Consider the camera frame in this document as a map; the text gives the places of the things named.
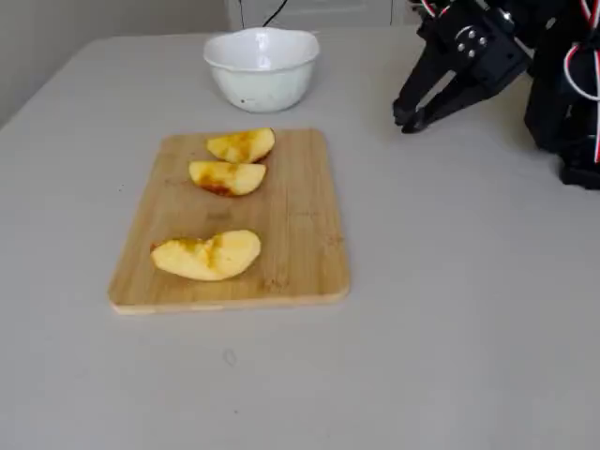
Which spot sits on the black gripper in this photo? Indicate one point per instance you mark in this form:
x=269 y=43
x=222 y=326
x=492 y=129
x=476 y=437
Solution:
x=485 y=63

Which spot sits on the bamboo cutting board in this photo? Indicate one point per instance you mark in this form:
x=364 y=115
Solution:
x=290 y=225

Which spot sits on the short yellow apple slice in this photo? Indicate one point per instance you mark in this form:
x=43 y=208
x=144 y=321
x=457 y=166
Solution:
x=244 y=145

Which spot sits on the white bowl butterfly print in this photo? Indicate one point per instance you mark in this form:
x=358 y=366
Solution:
x=260 y=75

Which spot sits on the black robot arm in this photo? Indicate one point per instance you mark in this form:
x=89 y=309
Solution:
x=562 y=112

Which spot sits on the large apple slice red skin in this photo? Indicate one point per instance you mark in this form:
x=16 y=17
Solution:
x=206 y=258

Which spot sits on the narrow yellow apple slice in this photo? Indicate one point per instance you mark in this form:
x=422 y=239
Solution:
x=229 y=178

